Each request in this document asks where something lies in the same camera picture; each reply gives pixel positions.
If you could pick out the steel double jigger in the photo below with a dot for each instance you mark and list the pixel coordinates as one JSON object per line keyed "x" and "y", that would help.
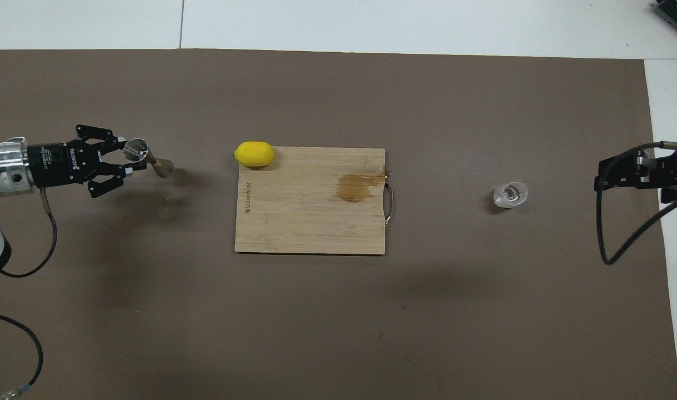
{"x": 163, "y": 166}

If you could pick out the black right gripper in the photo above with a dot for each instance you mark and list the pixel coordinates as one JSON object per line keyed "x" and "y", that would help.
{"x": 674, "y": 172}

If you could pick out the small clear glass cup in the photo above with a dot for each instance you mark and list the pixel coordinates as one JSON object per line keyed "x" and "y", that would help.
{"x": 510, "y": 194}

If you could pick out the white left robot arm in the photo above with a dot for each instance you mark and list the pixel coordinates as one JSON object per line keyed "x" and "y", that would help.
{"x": 2, "y": 166}

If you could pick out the brown table mat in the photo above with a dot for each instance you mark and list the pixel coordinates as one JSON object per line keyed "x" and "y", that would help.
{"x": 338, "y": 333}

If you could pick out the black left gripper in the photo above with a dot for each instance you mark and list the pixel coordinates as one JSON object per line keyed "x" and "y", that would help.
{"x": 58, "y": 164}

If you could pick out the yellow lemon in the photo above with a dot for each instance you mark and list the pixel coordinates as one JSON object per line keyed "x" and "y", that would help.
{"x": 254, "y": 154}

